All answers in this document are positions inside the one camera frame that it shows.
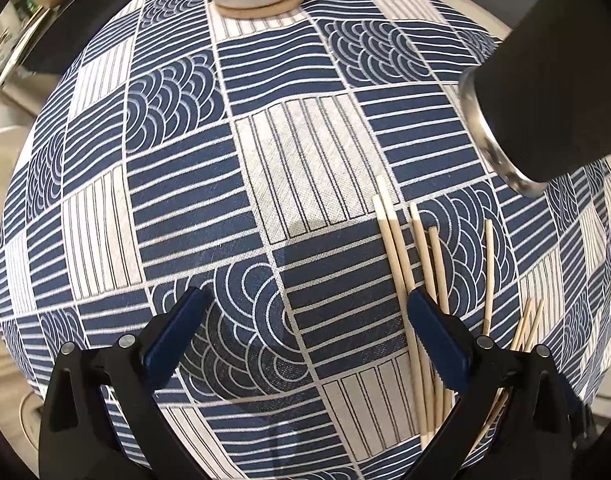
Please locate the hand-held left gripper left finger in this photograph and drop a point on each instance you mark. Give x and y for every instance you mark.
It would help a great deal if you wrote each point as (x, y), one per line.
(178, 330)

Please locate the dark bench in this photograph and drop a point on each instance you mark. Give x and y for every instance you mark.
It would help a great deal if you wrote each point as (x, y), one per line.
(60, 35)

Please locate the wooden frame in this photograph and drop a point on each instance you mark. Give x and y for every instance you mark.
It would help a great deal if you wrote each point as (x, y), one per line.
(15, 55)

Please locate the pile of wooden chopsticks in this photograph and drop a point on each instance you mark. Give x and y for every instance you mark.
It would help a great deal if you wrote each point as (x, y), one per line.
(393, 245)

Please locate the black cylindrical utensil holder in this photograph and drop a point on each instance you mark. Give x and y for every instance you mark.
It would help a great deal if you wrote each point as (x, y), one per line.
(550, 85)

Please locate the blue white patterned tablecloth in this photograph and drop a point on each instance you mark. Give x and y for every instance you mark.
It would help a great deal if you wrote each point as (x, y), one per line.
(305, 160)

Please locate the round cork coaster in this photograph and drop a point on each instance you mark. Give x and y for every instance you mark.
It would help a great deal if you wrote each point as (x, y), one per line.
(285, 7)

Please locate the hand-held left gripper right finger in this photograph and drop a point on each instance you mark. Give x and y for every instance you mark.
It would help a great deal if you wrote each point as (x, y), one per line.
(435, 340)

